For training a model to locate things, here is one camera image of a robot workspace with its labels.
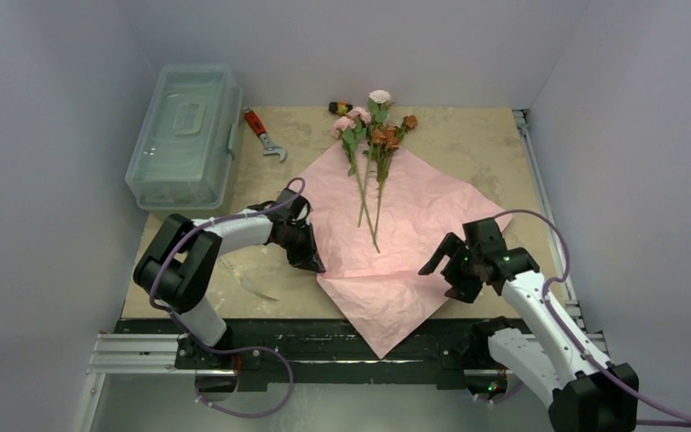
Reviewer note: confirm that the clear plastic strip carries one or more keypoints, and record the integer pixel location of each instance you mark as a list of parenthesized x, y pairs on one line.
[(245, 283)]

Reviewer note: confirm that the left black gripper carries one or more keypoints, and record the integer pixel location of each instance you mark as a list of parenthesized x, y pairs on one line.
[(310, 259)]

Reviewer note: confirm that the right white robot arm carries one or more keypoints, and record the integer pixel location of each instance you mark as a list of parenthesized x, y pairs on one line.
[(580, 386)]

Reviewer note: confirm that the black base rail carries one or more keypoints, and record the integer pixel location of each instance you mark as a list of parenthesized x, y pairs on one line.
[(448, 354)]

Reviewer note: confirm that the small orange black tool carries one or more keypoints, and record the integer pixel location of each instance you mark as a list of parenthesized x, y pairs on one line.
[(340, 108)]

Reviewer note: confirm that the white and orange rose stems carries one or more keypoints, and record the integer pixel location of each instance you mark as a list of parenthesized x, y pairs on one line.
[(384, 140)]

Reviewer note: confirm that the orange handled adjustable wrench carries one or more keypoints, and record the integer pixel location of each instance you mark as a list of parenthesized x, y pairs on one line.
[(270, 149)]

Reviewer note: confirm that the clear plastic storage box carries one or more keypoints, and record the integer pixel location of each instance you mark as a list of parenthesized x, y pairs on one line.
[(185, 158)]

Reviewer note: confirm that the pink purple wrapping paper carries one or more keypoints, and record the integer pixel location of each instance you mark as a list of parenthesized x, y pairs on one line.
[(374, 280)]

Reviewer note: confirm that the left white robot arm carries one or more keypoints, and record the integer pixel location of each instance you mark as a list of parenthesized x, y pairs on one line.
[(176, 267)]

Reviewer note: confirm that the pink rose stem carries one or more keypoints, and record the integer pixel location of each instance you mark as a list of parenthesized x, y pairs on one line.
[(350, 129)]

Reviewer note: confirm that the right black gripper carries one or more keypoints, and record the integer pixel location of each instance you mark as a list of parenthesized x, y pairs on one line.
[(462, 269)]

